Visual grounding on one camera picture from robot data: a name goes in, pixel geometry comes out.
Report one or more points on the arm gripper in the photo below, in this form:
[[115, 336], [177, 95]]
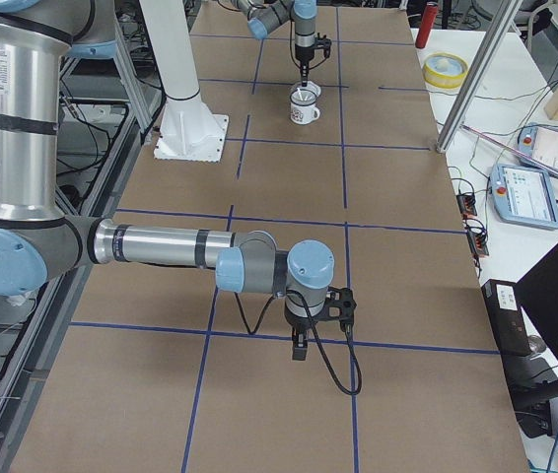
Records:
[[299, 325]]

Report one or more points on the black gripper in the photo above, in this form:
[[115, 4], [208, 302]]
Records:
[[304, 53]]

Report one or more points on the clear glass funnel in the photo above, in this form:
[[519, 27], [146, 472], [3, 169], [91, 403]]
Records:
[[304, 95]]

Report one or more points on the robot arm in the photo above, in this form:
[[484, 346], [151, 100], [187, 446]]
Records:
[[39, 242], [264, 19]]

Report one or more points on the white enamel cup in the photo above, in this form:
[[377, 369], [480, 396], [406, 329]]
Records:
[[304, 115]]

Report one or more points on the red cylinder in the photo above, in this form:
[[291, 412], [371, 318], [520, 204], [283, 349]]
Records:
[[428, 19]]

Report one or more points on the yellow rimmed container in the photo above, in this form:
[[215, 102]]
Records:
[[444, 70]]

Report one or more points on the black box device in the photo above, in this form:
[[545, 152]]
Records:
[[506, 318]]

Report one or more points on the small relay board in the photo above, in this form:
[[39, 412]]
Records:
[[466, 200]]

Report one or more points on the near teach pendant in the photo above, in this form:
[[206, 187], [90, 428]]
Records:
[[524, 196]]

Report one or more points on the teach pendant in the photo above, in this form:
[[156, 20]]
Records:
[[540, 143], [524, 196]]

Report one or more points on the far teach pendant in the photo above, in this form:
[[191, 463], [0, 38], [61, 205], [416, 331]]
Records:
[[540, 143]]

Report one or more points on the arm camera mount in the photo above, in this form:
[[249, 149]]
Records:
[[339, 305]]

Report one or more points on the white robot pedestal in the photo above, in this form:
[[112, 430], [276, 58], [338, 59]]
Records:
[[189, 131]]

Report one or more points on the aluminium frame post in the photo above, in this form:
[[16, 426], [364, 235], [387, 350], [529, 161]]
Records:
[[480, 64]]

